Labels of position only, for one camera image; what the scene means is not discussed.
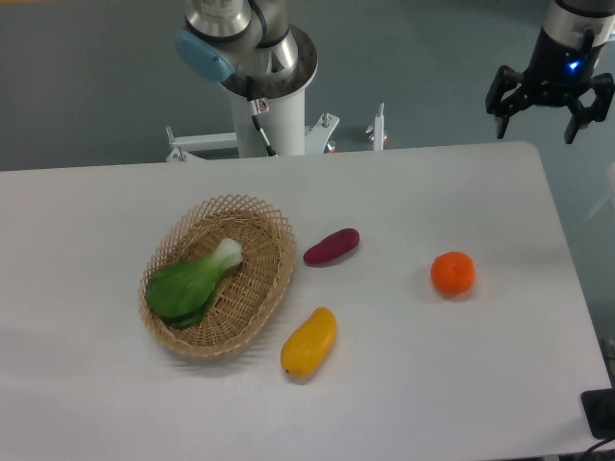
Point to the black device at table edge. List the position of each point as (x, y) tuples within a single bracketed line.
[(598, 406)]

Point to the woven wicker basket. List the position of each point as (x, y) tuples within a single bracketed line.
[(248, 294)]

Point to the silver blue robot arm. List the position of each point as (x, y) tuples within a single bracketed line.
[(252, 50)]

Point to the yellow mango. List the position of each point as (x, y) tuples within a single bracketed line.
[(309, 345)]

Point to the green bok choy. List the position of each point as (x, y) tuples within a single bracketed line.
[(180, 293)]

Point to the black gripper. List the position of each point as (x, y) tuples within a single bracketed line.
[(555, 70)]

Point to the purple sweet potato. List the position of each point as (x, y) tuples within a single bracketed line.
[(332, 247)]

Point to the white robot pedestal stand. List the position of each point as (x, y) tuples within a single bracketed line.
[(283, 129)]

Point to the orange fruit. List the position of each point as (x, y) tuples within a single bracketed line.
[(453, 274)]

